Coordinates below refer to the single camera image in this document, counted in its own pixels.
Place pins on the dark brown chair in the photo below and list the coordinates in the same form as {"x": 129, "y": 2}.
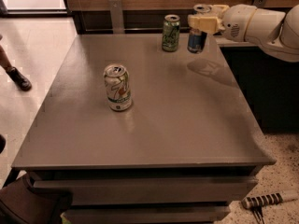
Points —
{"x": 22, "y": 203}

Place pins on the striped black white tool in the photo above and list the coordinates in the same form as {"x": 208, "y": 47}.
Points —
{"x": 269, "y": 199}

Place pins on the white 7up can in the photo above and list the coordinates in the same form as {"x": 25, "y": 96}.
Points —
{"x": 116, "y": 78}

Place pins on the grey drawer cabinet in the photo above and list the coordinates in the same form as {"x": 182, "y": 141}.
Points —
{"x": 185, "y": 149}

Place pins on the metal wall bracket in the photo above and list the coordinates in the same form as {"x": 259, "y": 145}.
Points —
{"x": 259, "y": 3}
{"x": 116, "y": 15}

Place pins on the blue silver redbull can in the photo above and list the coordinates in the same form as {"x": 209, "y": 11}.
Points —
{"x": 197, "y": 38}

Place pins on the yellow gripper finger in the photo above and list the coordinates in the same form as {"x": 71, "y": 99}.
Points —
{"x": 210, "y": 24}
{"x": 219, "y": 10}

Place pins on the green soda can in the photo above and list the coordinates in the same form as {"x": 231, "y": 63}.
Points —
{"x": 171, "y": 32}

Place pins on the left metal wall bracket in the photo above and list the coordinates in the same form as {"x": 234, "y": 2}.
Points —
{"x": 116, "y": 15}

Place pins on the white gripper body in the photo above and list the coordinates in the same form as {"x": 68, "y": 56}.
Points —
{"x": 234, "y": 21}

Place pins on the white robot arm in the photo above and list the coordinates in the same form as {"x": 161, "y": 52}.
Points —
{"x": 276, "y": 33}

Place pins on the right metal wall bracket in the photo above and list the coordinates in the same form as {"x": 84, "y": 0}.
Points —
{"x": 259, "y": 3}

